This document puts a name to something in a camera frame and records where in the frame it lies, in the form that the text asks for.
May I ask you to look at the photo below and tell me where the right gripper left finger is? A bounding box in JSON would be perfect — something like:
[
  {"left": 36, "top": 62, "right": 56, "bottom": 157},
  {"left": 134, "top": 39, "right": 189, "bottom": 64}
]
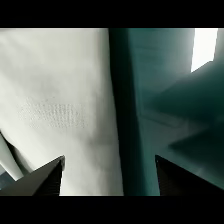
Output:
[{"left": 0, "top": 154, "right": 66, "bottom": 197}]

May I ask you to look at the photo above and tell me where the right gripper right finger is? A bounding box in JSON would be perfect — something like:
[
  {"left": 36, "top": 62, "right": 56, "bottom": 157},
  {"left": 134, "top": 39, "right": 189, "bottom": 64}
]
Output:
[{"left": 154, "top": 154, "right": 224, "bottom": 197}]

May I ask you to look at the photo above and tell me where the pale white shirt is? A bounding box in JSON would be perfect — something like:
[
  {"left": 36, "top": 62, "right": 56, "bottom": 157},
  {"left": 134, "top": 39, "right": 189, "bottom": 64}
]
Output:
[{"left": 0, "top": 28, "right": 125, "bottom": 197}]

